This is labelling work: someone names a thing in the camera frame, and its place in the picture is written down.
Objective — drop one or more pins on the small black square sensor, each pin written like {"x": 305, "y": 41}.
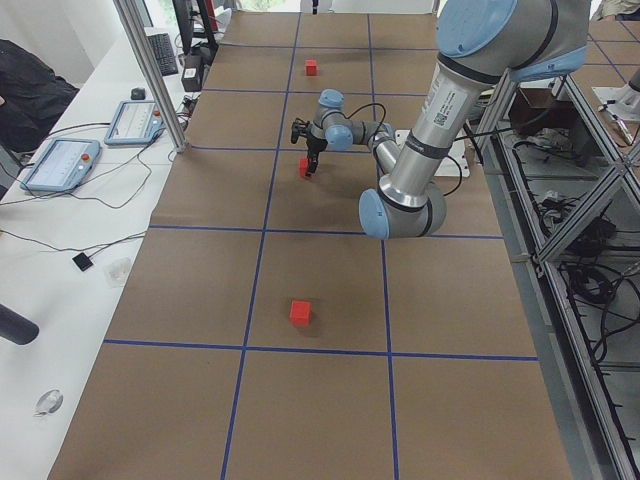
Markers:
{"x": 82, "y": 261}

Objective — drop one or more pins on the person in black clothing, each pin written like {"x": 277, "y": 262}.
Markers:
{"x": 33, "y": 98}

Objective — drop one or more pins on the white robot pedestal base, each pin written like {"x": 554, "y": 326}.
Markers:
{"x": 455, "y": 163}

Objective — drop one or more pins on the far blue teach pendant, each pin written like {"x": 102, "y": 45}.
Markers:
{"x": 135, "y": 123}

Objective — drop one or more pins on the black monitor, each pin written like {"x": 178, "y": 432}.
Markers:
{"x": 184, "y": 18}

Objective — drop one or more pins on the aluminium side frame rail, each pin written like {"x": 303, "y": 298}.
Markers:
{"x": 568, "y": 199}

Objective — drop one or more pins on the blue teach pendant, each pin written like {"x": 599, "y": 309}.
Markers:
{"x": 62, "y": 166}
{"x": 135, "y": 123}

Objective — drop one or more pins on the black keyboard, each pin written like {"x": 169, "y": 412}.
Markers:
{"x": 162, "y": 50}

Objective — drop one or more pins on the brown cardboard box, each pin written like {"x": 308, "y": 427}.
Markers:
{"x": 536, "y": 108}

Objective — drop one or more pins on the black power adapter box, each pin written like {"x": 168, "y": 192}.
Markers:
{"x": 192, "y": 74}

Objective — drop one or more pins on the aluminium frame post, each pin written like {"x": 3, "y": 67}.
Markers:
{"x": 135, "y": 31}

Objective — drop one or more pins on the black computer mouse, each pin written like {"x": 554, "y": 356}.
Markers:
{"x": 138, "y": 93}

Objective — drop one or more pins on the near blue teach pendant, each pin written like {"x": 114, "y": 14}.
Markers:
{"x": 62, "y": 166}

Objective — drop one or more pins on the clear round plastic cap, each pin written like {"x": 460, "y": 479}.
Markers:
{"x": 49, "y": 403}

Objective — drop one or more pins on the black cylindrical handle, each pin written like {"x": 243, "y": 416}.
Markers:
{"x": 16, "y": 328}

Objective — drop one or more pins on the clear plastic lid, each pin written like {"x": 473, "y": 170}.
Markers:
{"x": 117, "y": 272}

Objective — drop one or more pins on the red block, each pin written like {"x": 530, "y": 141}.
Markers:
{"x": 300, "y": 313}
{"x": 311, "y": 67}
{"x": 304, "y": 168}

